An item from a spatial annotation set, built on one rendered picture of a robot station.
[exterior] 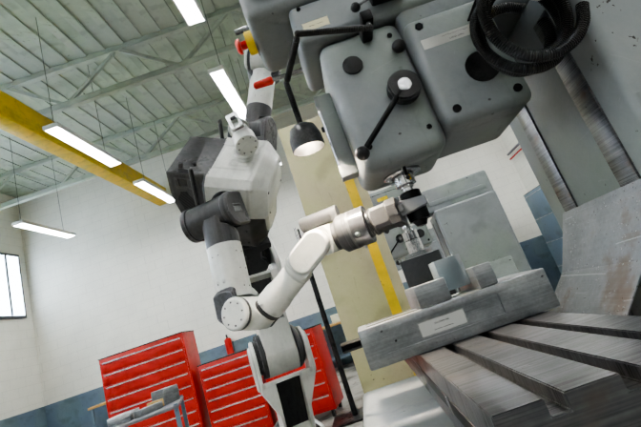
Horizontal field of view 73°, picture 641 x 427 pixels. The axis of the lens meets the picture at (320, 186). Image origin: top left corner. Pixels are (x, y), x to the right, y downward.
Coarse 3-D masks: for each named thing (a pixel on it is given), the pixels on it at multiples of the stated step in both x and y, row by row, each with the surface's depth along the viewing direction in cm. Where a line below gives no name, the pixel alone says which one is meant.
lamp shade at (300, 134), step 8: (296, 128) 93; (304, 128) 92; (312, 128) 93; (296, 136) 92; (304, 136) 92; (312, 136) 92; (320, 136) 94; (296, 144) 92; (304, 144) 99; (312, 144) 98; (320, 144) 97; (296, 152) 97; (304, 152) 98; (312, 152) 98
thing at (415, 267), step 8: (408, 256) 130; (416, 256) 127; (424, 256) 126; (432, 256) 126; (440, 256) 125; (408, 264) 127; (416, 264) 126; (424, 264) 126; (408, 272) 126; (416, 272) 126; (424, 272) 125; (408, 280) 126; (416, 280) 125; (424, 280) 125
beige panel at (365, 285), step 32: (288, 128) 290; (288, 160) 285; (320, 160) 283; (320, 192) 277; (352, 192) 275; (352, 256) 265; (384, 256) 263; (352, 288) 260; (384, 288) 258; (352, 320) 255; (352, 352) 251; (384, 384) 245
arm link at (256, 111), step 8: (248, 104) 153; (256, 104) 151; (264, 104) 152; (248, 112) 151; (256, 112) 150; (264, 112) 151; (248, 120) 150; (256, 120) 149; (256, 128) 148; (256, 136) 148
